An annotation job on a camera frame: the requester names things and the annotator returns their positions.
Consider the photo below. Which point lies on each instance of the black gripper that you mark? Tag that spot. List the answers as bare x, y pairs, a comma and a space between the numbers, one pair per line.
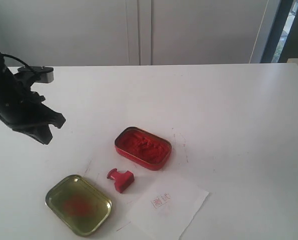
22, 110

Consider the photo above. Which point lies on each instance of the red rubber stamp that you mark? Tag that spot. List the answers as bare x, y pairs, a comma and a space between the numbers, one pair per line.
122, 180

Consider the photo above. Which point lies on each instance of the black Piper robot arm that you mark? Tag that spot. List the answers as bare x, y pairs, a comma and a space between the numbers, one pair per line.
22, 109

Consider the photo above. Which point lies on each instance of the red ink paste tin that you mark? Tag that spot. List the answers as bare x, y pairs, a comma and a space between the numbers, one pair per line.
143, 148

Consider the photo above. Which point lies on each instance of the gold metal tin lid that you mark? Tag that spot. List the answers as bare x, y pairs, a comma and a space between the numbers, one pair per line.
77, 203

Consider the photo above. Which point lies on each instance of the white paper sheet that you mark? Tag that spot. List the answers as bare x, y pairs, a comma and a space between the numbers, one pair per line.
167, 208

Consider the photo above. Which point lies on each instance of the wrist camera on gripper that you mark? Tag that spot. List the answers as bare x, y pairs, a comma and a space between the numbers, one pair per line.
40, 74

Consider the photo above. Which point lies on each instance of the dark window frame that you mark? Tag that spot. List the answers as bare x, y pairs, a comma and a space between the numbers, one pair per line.
290, 47

